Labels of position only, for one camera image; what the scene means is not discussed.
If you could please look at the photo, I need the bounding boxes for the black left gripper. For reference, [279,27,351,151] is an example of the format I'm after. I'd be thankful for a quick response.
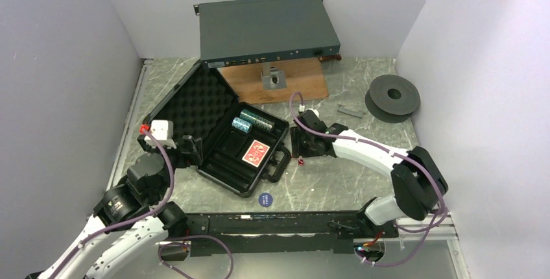
[139,134,202,200]

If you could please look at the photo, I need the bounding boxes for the red playing card deck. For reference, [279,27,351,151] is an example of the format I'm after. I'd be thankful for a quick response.
[241,139,270,167]

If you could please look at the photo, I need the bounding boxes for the black poker set case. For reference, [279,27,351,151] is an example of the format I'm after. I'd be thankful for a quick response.
[142,60,291,197]

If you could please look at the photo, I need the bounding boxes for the white blue chip stack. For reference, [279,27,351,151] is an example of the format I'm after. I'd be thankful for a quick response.
[232,117,253,134]

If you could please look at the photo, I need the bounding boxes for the green blue chip stack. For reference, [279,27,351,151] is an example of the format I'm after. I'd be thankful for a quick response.
[239,109,259,125]

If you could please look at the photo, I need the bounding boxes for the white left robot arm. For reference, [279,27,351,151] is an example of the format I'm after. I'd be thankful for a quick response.
[28,130,189,278]

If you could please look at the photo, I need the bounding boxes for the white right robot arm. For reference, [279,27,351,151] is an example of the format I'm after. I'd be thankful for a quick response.
[293,110,448,237]

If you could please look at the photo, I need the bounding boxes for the wooden base board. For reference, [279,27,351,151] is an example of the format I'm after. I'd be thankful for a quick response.
[220,58,329,104]

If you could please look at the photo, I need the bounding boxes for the blue small blind button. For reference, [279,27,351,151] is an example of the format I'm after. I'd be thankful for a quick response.
[258,193,274,208]

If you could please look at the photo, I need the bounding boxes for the grey filament spool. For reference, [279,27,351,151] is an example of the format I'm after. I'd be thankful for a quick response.
[365,75,421,123]

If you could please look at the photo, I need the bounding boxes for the dark grey rack unit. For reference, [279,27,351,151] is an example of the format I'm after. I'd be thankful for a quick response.
[194,0,341,68]

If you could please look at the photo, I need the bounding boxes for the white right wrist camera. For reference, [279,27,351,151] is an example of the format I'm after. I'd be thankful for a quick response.
[298,104,320,118]

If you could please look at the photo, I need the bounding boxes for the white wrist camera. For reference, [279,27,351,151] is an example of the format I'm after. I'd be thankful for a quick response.
[139,119,176,149]
[298,104,320,118]

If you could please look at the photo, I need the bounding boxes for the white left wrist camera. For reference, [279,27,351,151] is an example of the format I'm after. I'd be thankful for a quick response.
[139,119,176,149]

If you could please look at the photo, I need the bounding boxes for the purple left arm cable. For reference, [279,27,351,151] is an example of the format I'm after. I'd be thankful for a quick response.
[36,128,175,279]

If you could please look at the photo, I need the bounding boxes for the small grey metal bracket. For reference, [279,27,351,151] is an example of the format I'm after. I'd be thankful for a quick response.
[337,105,365,118]

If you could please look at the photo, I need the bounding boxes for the grey metal stand bracket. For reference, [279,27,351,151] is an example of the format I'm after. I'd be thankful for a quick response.
[261,62,287,90]

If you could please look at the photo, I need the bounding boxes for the brown handle tool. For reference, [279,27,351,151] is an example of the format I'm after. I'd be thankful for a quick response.
[318,54,342,62]

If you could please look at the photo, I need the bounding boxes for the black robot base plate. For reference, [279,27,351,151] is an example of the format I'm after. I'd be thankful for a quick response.
[169,210,399,257]

